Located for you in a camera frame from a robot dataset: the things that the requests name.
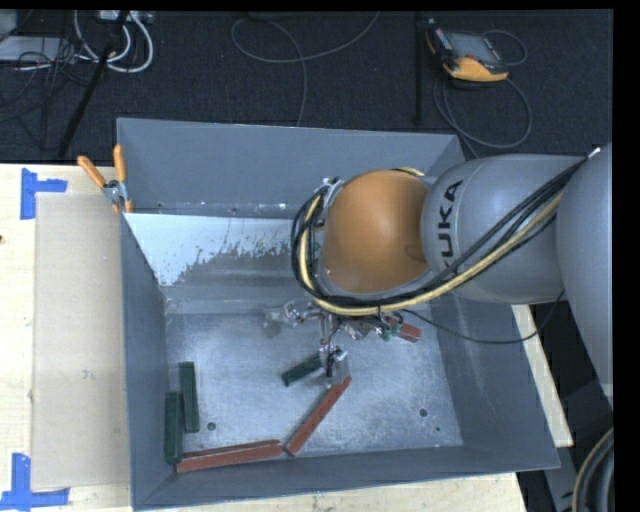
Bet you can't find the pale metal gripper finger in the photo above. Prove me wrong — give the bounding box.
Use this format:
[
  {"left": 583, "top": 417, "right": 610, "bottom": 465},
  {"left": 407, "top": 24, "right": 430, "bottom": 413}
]
[
  {"left": 263, "top": 300, "right": 324, "bottom": 335},
  {"left": 319, "top": 344, "right": 351, "bottom": 387}
]

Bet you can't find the dark green flat block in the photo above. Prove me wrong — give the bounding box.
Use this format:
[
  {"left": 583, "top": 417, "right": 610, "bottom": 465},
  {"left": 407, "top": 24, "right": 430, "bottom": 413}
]
[
  {"left": 163, "top": 391, "right": 185, "bottom": 466},
  {"left": 280, "top": 351, "right": 323, "bottom": 388},
  {"left": 178, "top": 360, "right": 201, "bottom": 434}
]

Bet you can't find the grey metal bin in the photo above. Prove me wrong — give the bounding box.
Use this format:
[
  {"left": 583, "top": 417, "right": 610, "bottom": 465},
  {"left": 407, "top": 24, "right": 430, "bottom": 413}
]
[{"left": 115, "top": 117, "right": 562, "bottom": 511}]

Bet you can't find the pale cardboard board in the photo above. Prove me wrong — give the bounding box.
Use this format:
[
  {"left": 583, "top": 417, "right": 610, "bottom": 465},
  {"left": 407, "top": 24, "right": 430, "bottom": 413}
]
[{"left": 30, "top": 192, "right": 132, "bottom": 492}]

